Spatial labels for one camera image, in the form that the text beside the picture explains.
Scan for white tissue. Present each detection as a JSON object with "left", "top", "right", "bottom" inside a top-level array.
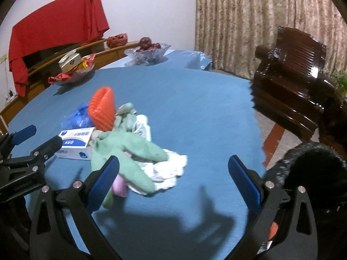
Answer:
[{"left": 130, "top": 148, "right": 189, "bottom": 195}]

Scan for light blue plastic tablecloth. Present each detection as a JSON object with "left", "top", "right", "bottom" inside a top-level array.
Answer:
[{"left": 100, "top": 49, "right": 213, "bottom": 72}]

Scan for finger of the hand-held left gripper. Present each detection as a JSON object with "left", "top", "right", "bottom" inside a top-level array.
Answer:
[
  {"left": 0, "top": 136, "right": 63, "bottom": 194},
  {"left": 0, "top": 125, "right": 37, "bottom": 159}
]

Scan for blue felt table mat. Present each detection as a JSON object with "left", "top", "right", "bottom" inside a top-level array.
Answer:
[{"left": 8, "top": 68, "right": 267, "bottom": 260}]

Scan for red cloth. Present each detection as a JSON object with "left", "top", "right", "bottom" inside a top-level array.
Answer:
[{"left": 8, "top": 0, "right": 110, "bottom": 97}]

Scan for pink soft item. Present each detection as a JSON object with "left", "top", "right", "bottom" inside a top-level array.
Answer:
[{"left": 112, "top": 175, "right": 128, "bottom": 198}]

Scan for patterned beige curtain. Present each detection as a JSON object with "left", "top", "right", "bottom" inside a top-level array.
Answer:
[{"left": 195, "top": 0, "right": 347, "bottom": 80}]

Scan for glass fruit bowl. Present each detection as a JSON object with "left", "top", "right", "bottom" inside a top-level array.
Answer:
[{"left": 124, "top": 43, "right": 172, "bottom": 65}]

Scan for blue plastic bag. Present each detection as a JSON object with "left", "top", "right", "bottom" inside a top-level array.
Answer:
[{"left": 62, "top": 102, "right": 95, "bottom": 130}]

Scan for dark wooden armchair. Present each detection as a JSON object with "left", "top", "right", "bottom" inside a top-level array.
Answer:
[{"left": 251, "top": 26, "right": 338, "bottom": 141}]

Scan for green potted plant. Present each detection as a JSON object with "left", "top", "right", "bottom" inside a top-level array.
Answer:
[{"left": 332, "top": 70, "right": 347, "bottom": 98}]

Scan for orange foam net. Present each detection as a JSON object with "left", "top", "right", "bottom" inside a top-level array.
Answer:
[{"left": 88, "top": 87, "right": 116, "bottom": 132}]

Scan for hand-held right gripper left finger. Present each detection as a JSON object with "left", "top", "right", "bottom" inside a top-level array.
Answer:
[{"left": 29, "top": 156, "right": 121, "bottom": 260}]

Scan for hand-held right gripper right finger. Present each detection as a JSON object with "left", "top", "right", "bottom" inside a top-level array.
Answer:
[{"left": 228, "top": 155, "right": 318, "bottom": 260}]

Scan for white and blue carton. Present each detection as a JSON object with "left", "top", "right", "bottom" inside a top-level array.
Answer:
[{"left": 54, "top": 127, "right": 96, "bottom": 161}]

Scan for white tube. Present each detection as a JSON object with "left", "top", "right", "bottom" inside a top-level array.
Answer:
[{"left": 133, "top": 114, "right": 152, "bottom": 141}]

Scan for black television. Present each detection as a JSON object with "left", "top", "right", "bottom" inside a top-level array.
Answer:
[{"left": 23, "top": 42, "right": 82, "bottom": 72}]

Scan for glass snack bowl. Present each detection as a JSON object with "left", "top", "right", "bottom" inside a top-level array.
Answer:
[{"left": 53, "top": 57, "right": 96, "bottom": 86}]

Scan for green cloth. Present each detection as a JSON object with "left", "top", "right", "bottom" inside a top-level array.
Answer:
[{"left": 91, "top": 102, "right": 168, "bottom": 209}]

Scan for red plastic bag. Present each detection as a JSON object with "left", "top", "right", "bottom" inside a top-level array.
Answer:
[{"left": 106, "top": 33, "right": 128, "bottom": 48}]

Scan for gold gift box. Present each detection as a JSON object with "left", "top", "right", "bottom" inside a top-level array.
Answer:
[{"left": 58, "top": 51, "right": 83, "bottom": 73}]

